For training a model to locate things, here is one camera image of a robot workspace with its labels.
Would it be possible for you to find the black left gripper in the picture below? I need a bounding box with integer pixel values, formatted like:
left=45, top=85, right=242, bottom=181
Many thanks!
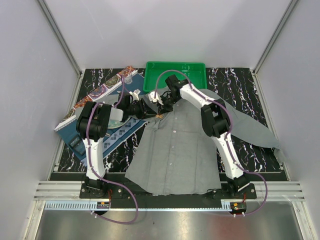
left=126, top=98, right=157, bottom=120

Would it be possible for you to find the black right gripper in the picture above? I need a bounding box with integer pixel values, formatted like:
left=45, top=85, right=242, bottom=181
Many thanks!
left=156, top=93, right=180, bottom=116

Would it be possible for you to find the grey button shirt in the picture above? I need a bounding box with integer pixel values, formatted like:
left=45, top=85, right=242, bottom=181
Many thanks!
left=125, top=99, right=285, bottom=192

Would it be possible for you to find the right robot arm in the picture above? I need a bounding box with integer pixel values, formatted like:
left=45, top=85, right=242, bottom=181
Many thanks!
left=149, top=74, right=250, bottom=199

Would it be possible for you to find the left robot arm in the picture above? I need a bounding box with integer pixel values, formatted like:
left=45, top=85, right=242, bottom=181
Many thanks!
left=76, top=93, right=157, bottom=198

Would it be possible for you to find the teal patterned plate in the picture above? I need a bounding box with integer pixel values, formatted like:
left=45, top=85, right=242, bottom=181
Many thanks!
left=107, top=117, right=131, bottom=130

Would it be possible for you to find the clear small glass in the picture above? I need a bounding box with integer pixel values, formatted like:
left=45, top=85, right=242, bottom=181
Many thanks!
left=124, top=72, right=133, bottom=85

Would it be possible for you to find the blue patterned placemat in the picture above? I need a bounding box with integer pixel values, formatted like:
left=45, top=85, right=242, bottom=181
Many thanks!
left=54, top=74, right=145, bottom=165

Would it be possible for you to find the green plastic tray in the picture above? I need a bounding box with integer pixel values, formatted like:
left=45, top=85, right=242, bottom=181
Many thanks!
left=142, top=60, right=207, bottom=93

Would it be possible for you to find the colourful patterned table runner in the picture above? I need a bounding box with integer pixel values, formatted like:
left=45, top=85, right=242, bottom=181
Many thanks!
left=54, top=66, right=138, bottom=132

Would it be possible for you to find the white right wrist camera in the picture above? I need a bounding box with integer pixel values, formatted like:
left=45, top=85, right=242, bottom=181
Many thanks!
left=148, top=91, right=163, bottom=105

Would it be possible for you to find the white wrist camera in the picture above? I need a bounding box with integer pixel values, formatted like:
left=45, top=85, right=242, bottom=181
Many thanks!
left=129, top=89, right=141, bottom=101
left=148, top=91, right=163, bottom=105

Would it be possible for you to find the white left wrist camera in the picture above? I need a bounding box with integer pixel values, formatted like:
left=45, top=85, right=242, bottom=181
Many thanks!
left=129, top=89, right=141, bottom=101

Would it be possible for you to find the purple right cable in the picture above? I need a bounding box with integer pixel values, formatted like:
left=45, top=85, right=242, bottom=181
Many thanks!
left=153, top=69, right=268, bottom=217

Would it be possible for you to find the purple cable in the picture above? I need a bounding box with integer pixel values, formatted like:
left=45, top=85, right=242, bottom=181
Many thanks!
left=153, top=69, right=268, bottom=217
left=85, top=74, right=139, bottom=224

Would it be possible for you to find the left frame post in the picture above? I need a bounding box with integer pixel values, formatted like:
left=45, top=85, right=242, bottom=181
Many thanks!
left=36, top=0, right=84, bottom=79

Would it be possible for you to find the frame post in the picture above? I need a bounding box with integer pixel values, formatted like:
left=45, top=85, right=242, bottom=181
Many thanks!
left=36, top=0, right=84, bottom=79
left=252, top=0, right=300, bottom=76

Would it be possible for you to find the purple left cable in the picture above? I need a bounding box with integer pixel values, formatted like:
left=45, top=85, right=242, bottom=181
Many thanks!
left=85, top=74, right=139, bottom=224

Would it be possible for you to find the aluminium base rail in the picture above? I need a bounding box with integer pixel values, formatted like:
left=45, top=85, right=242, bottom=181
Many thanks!
left=33, top=172, right=305, bottom=213

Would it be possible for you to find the right frame post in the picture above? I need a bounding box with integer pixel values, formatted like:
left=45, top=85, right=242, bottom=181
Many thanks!
left=252, top=0, right=300, bottom=76

